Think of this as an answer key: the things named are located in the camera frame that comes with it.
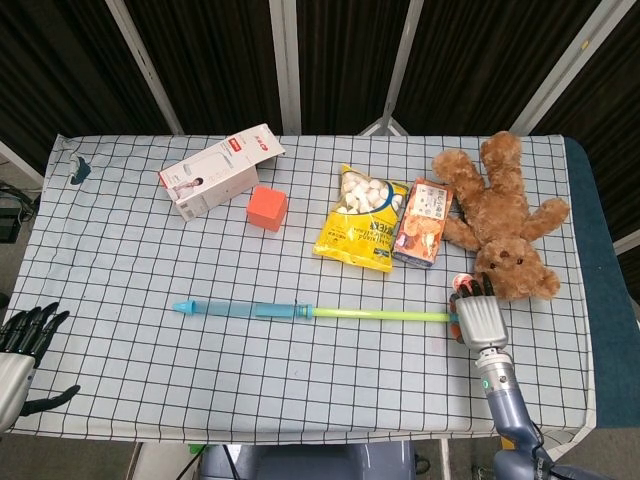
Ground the small teal clip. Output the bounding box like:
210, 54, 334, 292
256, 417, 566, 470
67, 154, 94, 186

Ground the yellow marshmallow bag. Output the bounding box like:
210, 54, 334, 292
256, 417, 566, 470
312, 163, 411, 274

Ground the orange blue biscuit box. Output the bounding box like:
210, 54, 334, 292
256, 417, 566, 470
392, 178, 455, 270

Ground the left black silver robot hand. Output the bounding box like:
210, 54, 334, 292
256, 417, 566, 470
0, 301, 81, 435

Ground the black floor equipment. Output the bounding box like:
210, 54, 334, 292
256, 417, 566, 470
0, 182, 41, 246

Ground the dark blue table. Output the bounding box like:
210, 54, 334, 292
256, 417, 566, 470
564, 137, 640, 429

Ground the brown teddy bear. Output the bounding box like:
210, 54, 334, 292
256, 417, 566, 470
431, 130, 571, 303

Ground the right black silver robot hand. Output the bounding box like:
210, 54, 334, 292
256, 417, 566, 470
448, 273, 511, 351

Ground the orange cube block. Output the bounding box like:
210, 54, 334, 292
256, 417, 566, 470
246, 185, 290, 233

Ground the dark folding partition screen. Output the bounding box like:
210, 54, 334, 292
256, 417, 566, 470
0, 0, 640, 251

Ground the white cardboard product box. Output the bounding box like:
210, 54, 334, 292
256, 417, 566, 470
158, 124, 287, 223

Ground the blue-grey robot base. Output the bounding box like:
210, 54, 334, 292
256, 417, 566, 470
199, 439, 419, 480

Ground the blue green toy sword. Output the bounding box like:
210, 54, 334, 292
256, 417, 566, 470
254, 303, 461, 326

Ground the blue checkered tablecloth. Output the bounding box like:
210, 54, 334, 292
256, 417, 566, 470
7, 132, 599, 449

